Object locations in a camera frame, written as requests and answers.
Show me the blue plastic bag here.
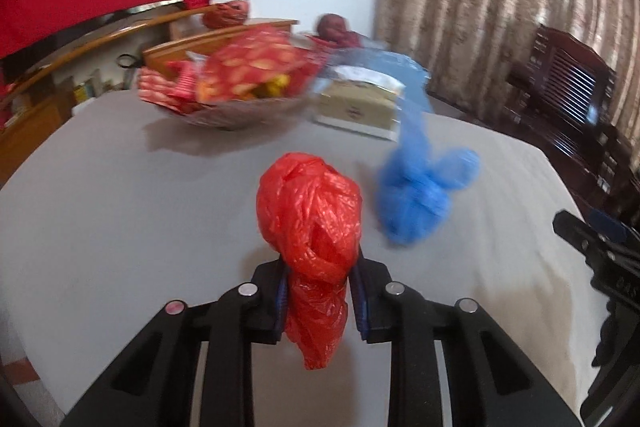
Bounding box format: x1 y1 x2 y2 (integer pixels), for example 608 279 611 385
377 52 482 247

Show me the dark reddish round object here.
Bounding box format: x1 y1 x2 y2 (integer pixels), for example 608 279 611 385
315 13 372 50

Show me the red woven basket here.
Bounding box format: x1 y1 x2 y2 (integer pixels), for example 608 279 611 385
202 1 251 30

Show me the basket of red packets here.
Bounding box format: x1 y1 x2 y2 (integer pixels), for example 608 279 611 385
137 23 321 131

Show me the light wooden cabinet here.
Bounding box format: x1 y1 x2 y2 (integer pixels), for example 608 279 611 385
0 4 221 188

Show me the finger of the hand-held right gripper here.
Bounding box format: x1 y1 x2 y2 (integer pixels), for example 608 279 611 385
589 207 640 253
552 209 608 269

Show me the dark wooden slatted armchair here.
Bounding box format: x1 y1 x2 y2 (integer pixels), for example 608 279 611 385
505 24 640 200

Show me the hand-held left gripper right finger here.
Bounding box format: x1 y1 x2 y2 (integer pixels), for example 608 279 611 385
350 254 581 427

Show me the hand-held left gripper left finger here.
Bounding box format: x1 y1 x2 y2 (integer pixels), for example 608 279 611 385
60 257 291 427

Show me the red plastic bag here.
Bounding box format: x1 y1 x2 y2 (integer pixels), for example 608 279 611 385
256 152 363 370

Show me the beige tissue box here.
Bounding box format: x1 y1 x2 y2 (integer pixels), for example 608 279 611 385
316 66 407 142

